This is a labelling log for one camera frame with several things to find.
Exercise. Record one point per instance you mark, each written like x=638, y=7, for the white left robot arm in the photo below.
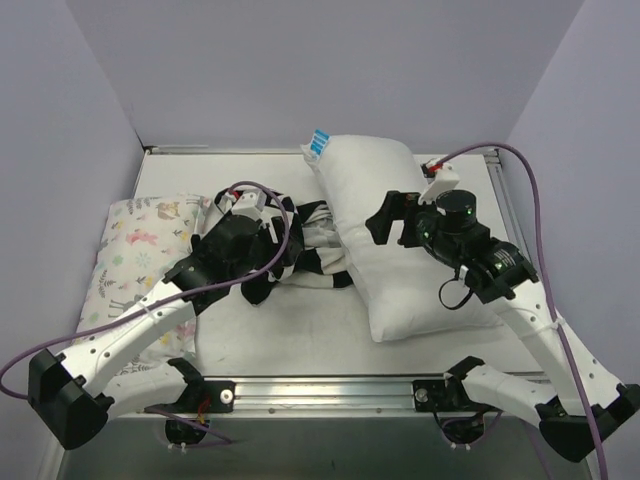
x=77, y=391

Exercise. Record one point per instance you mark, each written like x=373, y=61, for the floral print pillow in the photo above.
x=143, y=238

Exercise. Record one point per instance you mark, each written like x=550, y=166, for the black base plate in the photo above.
x=201, y=397
x=436, y=395

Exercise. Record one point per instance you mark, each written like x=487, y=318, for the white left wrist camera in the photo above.
x=249, y=203

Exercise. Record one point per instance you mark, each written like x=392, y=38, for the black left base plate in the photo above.
x=201, y=397

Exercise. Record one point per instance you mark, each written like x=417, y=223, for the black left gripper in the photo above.
x=270, y=231

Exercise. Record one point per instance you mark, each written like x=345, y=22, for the white pillow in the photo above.
x=406, y=291

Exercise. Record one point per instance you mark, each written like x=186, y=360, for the black white checkered pillowcase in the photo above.
x=314, y=257

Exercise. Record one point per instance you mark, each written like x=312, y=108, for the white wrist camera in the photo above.
x=440, y=179
x=249, y=203

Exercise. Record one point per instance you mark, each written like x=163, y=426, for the aluminium front rail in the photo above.
x=324, y=395

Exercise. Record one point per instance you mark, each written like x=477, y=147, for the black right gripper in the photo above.
x=404, y=223

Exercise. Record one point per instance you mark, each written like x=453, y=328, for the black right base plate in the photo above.
x=436, y=395

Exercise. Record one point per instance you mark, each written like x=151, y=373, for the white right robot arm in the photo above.
x=582, y=402

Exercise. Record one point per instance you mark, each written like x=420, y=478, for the blue white pillow tag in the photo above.
x=319, y=142

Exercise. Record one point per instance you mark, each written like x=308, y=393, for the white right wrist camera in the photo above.
x=440, y=179

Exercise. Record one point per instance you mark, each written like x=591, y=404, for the aluminium back rail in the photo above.
x=181, y=150

